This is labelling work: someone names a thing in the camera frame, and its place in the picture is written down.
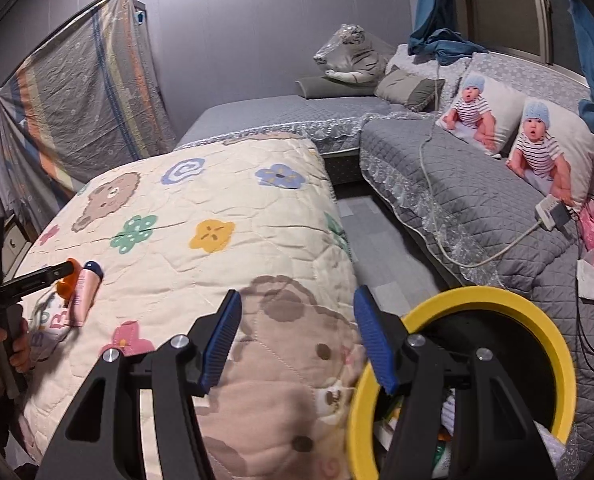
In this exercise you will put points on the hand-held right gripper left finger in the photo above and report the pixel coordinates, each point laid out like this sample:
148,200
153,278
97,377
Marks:
222,340

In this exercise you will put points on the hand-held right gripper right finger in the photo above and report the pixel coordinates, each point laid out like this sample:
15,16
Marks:
377,340

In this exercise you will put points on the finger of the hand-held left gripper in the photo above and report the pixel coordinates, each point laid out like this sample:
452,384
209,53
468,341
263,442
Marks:
37,282

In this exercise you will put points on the orange plastic item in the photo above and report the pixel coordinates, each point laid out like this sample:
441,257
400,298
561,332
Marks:
66,285

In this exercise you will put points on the pink tube with blue cap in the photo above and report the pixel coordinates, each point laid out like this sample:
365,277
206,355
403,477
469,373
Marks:
84,295

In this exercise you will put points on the yellow rimmed black bin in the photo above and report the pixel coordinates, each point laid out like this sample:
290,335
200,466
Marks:
477,296

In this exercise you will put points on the drawer cabinet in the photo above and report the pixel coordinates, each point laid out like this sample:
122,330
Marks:
14,242

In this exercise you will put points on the cream bear flower printed blanket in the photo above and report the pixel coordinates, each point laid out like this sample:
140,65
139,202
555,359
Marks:
202,185

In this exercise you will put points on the grey quilted lace-edged sofa cover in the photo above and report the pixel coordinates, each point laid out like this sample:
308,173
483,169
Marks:
467,200

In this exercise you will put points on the striped floral hanging sheet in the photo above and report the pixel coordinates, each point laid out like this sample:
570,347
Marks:
87,85

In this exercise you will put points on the white power strip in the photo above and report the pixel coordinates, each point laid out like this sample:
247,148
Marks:
543,212

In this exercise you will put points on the black plug adapter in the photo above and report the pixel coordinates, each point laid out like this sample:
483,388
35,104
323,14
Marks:
561,216

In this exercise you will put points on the grey bed with lace edge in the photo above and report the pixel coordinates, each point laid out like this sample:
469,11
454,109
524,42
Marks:
257,112

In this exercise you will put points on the baby print pillow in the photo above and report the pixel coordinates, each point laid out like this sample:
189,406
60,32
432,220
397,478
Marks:
542,150
472,110

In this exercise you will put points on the grey square cushion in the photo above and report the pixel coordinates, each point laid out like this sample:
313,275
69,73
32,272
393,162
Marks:
407,87

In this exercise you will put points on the grey bolster pillow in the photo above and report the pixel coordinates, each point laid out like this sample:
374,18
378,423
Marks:
322,87

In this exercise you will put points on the light grey patterned backrest cushion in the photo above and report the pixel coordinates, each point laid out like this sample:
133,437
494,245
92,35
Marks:
402,60
527,72

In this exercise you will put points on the white tiger plush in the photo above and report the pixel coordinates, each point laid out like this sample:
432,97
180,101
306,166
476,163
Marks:
357,57

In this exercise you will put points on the blue crumpled cloth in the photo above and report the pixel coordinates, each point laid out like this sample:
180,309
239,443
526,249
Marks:
447,42

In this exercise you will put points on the metal framed window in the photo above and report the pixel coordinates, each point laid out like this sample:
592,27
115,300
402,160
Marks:
502,5

